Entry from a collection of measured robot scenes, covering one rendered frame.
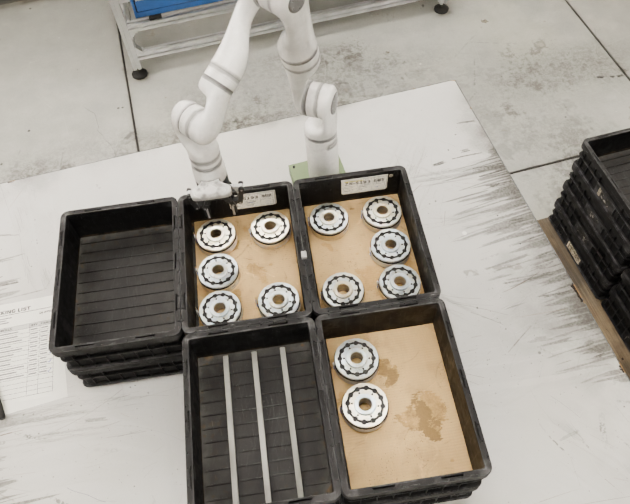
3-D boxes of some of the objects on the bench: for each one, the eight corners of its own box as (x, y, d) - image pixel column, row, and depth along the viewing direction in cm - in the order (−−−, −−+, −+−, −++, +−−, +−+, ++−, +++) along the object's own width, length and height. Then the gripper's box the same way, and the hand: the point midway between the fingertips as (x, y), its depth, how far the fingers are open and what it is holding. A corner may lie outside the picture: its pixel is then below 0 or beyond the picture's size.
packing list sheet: (-24, 310, 173) (-25, 309, 173) (60, 289, 176) (60, 288, 175) (-26, 423, 156) (-27, 423, 155) (67, 398, 158) (67, 397, 158)
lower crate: (91, 259, 181) (76, 235, 171) (194, 244, 182) (186, 220, 172) (83, 390, 159) (65, 373, 149) (201, 373, 161) (191, 354, 151)
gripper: (241, 155, 146) (250, 197, 160) (176, 164, 146) (191, 205, 159) (243, 180, 142) (253, 221, 156) (177, 189, 142) (192, 230, 155)
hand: (221, 210), depth 156 cm, fingers open, 5 cm apart
